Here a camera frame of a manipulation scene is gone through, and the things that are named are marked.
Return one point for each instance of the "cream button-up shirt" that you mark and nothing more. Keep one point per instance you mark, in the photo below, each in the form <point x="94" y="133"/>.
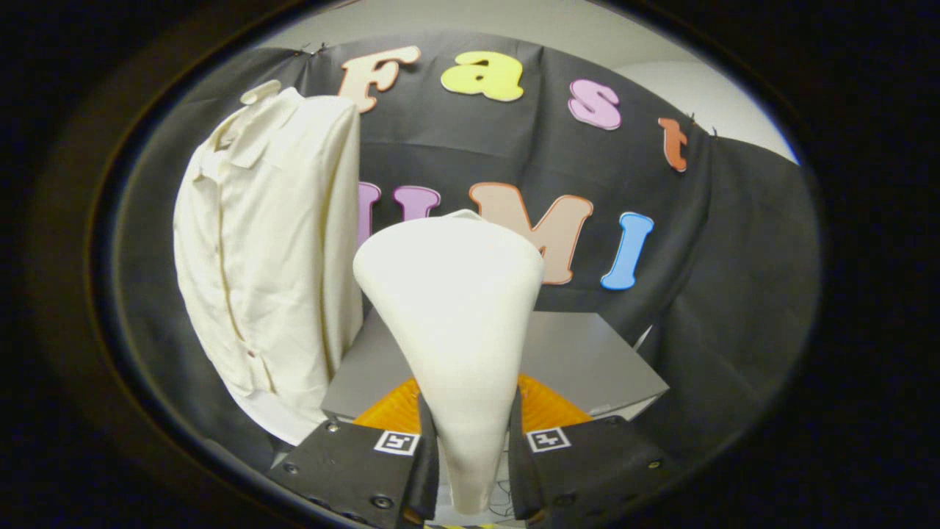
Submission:
<point x="272" y="257"/>

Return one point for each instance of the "white plastic clothes hanger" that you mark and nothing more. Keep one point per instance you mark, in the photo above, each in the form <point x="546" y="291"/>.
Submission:
<point x="261" y="91"/>

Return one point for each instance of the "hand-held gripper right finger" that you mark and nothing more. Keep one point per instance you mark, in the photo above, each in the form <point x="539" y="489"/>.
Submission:
<point x="520" y="477"/>

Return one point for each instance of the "black backdrop cloth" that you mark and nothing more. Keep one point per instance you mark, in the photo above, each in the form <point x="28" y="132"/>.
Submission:
<point x="720" y="294"/>

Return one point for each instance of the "grey cabinet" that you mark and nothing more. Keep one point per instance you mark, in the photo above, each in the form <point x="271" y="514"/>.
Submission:
<point x="587" y="360"/>

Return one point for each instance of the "white garment steamer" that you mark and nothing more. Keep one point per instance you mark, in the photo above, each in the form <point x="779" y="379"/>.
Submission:
<point x="455" y="323"/>

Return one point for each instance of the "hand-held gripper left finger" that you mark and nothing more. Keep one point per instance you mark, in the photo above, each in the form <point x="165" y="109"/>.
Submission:
<point x="427" y="477"/>

